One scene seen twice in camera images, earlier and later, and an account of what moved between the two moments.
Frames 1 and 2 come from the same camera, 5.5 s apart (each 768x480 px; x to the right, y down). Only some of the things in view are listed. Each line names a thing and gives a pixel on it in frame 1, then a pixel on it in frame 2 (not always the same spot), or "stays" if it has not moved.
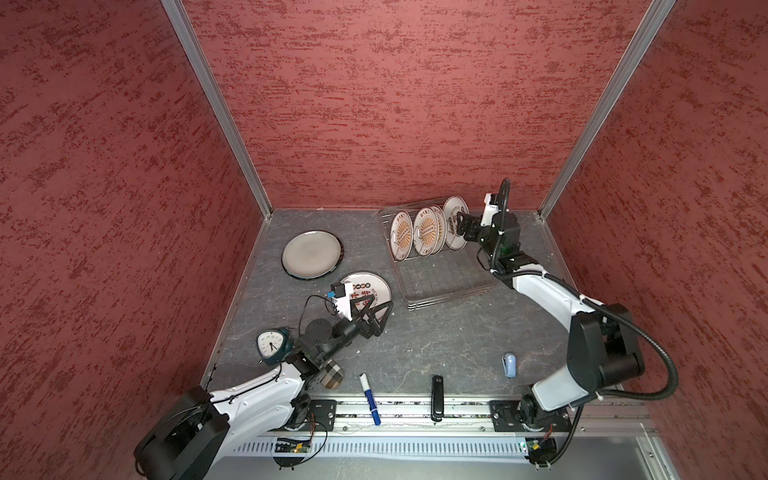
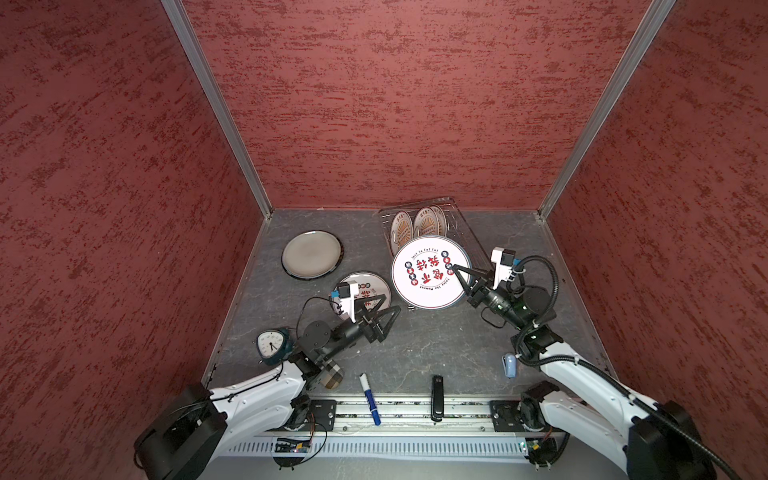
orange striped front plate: x=401 y=235 stays
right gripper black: x=464 y=225 to x=479 y=292
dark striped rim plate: x=311 y=254 stays
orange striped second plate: x=430 y=230 stays
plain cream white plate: x=312 y=254 stays
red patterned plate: x=452 y=207 to x=422 y=275
